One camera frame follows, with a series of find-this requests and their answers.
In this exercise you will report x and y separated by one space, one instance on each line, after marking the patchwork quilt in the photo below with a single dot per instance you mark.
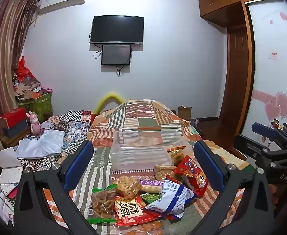
77 124

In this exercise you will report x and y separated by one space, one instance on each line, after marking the brown paper bag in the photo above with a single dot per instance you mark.
184 113

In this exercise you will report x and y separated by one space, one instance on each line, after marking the red cartoon snack packet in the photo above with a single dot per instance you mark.
192 173

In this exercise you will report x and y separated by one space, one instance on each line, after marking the white air conditioner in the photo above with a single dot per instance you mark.
62 2

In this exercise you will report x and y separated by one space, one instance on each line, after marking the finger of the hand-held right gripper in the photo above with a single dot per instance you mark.
251 149
263 129

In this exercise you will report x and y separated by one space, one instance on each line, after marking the pile of papers and boxes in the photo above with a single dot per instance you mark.
28 88

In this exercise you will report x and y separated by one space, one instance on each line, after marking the orange strip packets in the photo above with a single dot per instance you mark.
143 230

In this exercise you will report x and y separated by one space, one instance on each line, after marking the small black wall monitor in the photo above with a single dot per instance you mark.
115 54

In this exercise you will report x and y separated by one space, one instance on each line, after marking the wooden overhead cabinet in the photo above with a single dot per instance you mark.
221 5

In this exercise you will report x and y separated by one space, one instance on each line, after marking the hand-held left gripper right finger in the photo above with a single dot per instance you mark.
209 169

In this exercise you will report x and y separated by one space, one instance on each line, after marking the yellow foam tube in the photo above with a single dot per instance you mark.
102 102

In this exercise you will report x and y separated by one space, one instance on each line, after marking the open notebook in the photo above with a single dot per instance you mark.
11 175

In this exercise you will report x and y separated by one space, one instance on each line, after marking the wooden door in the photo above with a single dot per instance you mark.
236 78

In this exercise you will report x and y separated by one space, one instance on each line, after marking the amber clear snack packet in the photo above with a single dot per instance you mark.
128 188

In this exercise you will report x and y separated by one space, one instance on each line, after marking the red white sticker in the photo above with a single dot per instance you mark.
275 54

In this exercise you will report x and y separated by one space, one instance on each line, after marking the black wall television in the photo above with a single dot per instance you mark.
116 29

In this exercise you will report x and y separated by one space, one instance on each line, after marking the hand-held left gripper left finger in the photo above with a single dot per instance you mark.
78 166

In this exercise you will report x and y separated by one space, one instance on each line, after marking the blue white snack packet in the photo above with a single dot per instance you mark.
170 195

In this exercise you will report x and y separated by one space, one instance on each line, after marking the orange chip packet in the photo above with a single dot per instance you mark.
176 155

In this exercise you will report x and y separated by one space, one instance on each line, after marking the green storage box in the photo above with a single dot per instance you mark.
40 106

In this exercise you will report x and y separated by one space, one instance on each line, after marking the red flat box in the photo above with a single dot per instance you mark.
12 116

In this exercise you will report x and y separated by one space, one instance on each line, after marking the pink toy figure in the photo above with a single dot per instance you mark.
34 123

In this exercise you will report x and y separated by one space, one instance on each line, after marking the clear plastic container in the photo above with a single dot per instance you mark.
138 156

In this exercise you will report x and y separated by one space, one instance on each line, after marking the green banana chip packet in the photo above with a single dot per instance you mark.
104 200

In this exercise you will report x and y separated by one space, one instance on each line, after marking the striped pink curtain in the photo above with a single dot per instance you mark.
4 53

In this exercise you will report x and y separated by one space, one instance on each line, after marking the white cloth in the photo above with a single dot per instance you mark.
45 142

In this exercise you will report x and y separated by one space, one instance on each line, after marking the dark grey flat box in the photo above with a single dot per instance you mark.
16 129

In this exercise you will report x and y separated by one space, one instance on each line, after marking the green pea packet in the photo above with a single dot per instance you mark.
149 197

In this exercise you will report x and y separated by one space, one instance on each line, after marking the red plastic bag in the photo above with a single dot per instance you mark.
23 71

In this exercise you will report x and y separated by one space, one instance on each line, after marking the tan cracker packet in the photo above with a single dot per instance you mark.
164 171

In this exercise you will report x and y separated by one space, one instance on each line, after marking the purple label snack packet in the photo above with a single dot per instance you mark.
150 183

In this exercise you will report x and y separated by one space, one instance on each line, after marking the white wardrobe sliding door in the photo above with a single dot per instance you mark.
273 73

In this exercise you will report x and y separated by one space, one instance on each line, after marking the red packet with white characters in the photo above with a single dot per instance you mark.
131 210

